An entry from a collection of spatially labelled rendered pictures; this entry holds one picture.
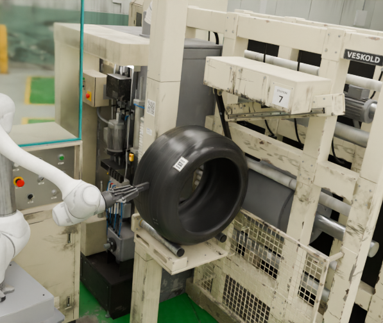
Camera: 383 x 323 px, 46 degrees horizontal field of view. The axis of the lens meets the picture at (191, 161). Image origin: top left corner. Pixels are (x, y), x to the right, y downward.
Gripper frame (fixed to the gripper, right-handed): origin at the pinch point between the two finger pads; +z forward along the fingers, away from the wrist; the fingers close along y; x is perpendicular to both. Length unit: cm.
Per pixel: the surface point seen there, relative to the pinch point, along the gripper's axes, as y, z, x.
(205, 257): -9, 30, 48
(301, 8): 664, 900, 59
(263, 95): -19, 55, -37
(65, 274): 58, -22, 77
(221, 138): -8.1, 40.0, -16.1
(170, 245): -4.4, 11.5, 34.5
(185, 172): -11.8, 15.6, -7.3
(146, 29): 85, 59, -52
